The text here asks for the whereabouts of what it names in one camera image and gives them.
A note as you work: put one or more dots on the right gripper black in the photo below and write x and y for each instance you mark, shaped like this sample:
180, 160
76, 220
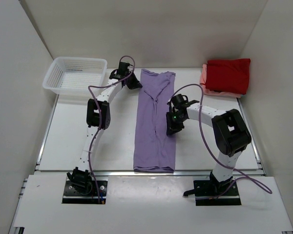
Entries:
173, 125

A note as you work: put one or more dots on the aluminium rail frame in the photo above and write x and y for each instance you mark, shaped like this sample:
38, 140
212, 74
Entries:
146, 203

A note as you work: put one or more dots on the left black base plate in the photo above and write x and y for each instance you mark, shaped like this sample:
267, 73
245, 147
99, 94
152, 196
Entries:
68, 192

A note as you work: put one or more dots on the red folded t shirt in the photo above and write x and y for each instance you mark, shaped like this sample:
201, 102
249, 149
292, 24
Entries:
231, 76

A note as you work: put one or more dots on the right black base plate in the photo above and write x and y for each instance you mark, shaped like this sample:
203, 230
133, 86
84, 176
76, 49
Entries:
206, 196

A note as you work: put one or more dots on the white plastic basket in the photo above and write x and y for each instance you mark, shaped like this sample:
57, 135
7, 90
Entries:
71, 76

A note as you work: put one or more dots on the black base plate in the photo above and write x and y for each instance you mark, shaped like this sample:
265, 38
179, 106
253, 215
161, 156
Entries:
68, 192
206, 196

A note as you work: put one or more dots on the purple t shirt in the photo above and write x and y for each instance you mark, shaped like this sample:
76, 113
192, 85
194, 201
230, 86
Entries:
154, 151

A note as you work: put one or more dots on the pink folded t shirt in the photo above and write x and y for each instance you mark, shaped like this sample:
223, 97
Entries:
203, 79

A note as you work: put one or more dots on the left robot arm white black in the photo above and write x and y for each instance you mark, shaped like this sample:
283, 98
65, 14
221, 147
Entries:
98, 119

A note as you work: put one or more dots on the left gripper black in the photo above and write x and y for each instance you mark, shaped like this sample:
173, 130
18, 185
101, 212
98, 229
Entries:
132, 83

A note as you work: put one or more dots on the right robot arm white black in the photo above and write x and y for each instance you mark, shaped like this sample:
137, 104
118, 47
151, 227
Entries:
230, 133

